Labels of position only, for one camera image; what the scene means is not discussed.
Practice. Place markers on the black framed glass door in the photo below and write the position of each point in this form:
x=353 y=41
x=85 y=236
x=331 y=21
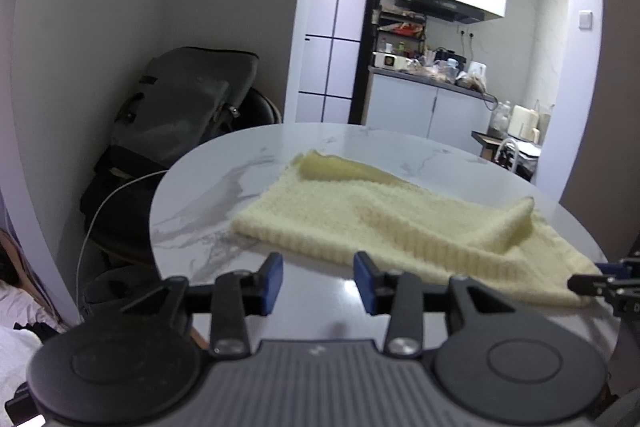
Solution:
x=338 y=46

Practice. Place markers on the pale yellow knit towel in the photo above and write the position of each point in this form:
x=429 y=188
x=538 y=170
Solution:
x=329 y=207

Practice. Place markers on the white toaster appliance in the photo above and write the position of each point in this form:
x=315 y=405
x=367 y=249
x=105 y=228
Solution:
x=390 y=61

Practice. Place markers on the white wall switch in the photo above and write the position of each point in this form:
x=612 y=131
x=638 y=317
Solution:
x=585 y=20

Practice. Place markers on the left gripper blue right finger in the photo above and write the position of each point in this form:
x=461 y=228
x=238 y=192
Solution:
x=404 y=298

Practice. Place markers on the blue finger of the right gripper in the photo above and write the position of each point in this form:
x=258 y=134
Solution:
x=628 y=267
x=622 y=295

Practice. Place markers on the cream air fryer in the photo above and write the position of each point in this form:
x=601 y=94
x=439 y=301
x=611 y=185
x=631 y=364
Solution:
x=523 y=123

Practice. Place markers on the black range hood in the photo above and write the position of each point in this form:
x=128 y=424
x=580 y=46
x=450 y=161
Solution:
x=449 y=10

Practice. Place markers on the white lower kitchen cabinet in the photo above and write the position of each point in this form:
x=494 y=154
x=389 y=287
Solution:
x=437 y=111

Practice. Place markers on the white metal trolley rack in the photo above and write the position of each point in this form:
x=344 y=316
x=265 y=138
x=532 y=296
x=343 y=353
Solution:
x=519 y=157

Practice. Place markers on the black chair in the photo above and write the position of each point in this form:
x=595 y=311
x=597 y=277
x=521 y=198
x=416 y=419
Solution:
x=256 y=110

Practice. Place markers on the white electric kettle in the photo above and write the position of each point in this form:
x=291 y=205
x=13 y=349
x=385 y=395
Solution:
x=477 y=69

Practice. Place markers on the dark grey backpack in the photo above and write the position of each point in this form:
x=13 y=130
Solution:
x=184 y=98

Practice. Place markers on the black spice shelf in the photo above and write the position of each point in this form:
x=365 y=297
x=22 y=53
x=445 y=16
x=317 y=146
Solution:
x=400 y=32

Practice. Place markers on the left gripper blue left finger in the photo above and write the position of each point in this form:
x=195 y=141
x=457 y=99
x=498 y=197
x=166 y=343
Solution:
x=232 y=298

